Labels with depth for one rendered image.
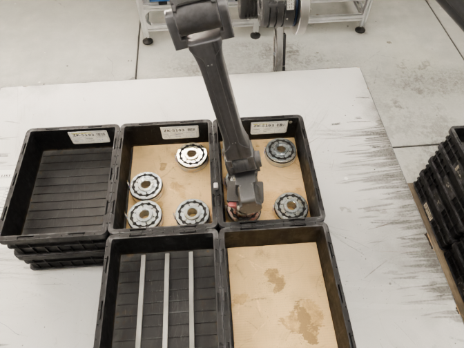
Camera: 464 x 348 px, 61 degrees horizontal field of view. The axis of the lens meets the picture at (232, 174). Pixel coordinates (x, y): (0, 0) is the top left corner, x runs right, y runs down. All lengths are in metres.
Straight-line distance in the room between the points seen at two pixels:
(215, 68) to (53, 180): 0.81
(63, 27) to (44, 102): 1.77
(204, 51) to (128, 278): 0.68
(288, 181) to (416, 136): 1.56
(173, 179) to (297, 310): 0.55
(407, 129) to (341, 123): 1.13
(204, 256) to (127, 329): 0.28
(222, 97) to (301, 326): 0.63
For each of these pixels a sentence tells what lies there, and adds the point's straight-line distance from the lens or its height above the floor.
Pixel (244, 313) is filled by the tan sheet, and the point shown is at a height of 0.83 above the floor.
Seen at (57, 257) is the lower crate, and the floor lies 0.80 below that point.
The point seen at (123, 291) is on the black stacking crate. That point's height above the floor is 0.83.
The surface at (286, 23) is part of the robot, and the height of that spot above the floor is 1.11.
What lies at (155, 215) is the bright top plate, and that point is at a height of 0.86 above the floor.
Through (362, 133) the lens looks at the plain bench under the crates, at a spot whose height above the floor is 0.70.
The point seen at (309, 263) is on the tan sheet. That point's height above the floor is 0.83.
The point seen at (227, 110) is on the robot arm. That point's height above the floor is 1.30.
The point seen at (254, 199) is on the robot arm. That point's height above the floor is 1.08.
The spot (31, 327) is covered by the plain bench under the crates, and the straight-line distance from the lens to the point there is 1.35.
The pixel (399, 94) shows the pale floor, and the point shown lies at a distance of 2.95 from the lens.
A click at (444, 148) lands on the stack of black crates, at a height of 0.49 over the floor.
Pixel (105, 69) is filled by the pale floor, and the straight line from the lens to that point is 3.05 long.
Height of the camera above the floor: 1.89
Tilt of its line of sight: 55 degrees down
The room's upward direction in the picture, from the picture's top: straight up
